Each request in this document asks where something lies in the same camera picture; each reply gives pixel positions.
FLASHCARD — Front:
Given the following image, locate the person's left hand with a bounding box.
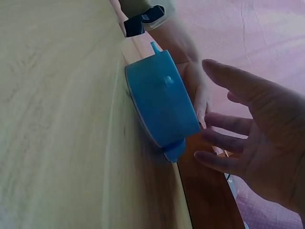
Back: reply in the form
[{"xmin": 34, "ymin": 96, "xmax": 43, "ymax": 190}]
[{"xmin": 142, "ymin": 22, "xmax": 213, "ymax": 127}]

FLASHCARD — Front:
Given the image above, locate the blue round lidded container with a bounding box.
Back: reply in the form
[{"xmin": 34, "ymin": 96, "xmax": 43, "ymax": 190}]
[{"xmin": 124, "ymin": 41, "xmax": 201, "ymax": 163}]

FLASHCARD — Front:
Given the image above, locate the person's right hand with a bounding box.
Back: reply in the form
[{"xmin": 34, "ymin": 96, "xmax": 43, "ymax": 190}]
[{"xmin": 194, "ymin": 59, "xmax": 305, "ymax": 217}]

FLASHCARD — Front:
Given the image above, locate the black wrist band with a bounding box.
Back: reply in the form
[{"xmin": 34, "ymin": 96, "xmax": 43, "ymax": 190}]
[{"xmin": 123, "ymin": 5, "xmax": 165, "ymax": 38}]

